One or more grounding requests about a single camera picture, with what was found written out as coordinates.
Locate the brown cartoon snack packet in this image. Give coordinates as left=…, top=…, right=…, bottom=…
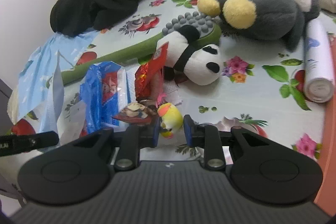
left=112, top=100, right=158, bottom=124

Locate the red snack wrapper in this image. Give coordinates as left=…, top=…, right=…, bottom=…
left=134, top=42, right=169, bottom=102

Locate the grey penguin plush toy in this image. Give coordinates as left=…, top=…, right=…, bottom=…
left=197, top=0, right=321, bottom=52

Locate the green massage brush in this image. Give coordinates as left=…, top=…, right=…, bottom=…
left=62, top=12, right=222, bottom=86

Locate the small panda plush toy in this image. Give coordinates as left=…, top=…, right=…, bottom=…
left=157, top=25, right=223, bottom=86

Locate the blue tissue pack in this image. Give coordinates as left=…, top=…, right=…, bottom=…
left=80, top=61, right=130, bottom=134

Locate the blue face mask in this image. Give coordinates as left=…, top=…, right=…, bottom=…
left=39, top=51, right=64, bottom=133

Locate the pink cardboard box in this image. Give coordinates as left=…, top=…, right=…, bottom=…
left=313, top=35, right=336, bottom=218

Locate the small yellow bird plush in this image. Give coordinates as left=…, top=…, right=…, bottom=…
left=157, top=102, right=183, bottom=139

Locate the white paper roll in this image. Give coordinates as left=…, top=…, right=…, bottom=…
left=303, top=19, right=335, bottom=103

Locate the light blue bed sheet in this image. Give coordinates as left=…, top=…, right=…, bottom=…
left=18, top=30, right=98, bottom=119

